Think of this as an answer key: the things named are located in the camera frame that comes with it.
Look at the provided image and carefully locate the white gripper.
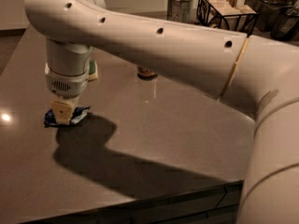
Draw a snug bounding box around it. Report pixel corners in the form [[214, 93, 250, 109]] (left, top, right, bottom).
[[45, 63, 89, 125]]

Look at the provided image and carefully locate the blue rxbar blueberry wrapper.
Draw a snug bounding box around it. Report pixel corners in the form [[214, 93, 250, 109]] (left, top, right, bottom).
[[44, 106, 90, 127]]

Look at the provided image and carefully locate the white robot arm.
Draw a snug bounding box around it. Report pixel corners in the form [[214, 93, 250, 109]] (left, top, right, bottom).
[[24, 0, 299, 224]]

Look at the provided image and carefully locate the green and yellow sponge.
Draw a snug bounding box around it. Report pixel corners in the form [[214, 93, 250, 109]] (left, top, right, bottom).
[[88, 60, 98, 81]]

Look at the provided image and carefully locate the gold lacroix soda can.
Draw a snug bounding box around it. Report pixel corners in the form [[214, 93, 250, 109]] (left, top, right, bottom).
[[137, 66, 157, 78]]

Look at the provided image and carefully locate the metal cup with white items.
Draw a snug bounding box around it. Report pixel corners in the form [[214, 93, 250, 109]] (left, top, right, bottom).
[[167, 0, 193, 23]]

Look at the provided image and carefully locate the black wire napkin holder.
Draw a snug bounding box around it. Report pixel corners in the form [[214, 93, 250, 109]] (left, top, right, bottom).
[[196, 0, 258, 35]]

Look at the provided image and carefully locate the dark drawer front with handle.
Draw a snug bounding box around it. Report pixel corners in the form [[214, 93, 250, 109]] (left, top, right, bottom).
[[130, 180, 245, 224]]

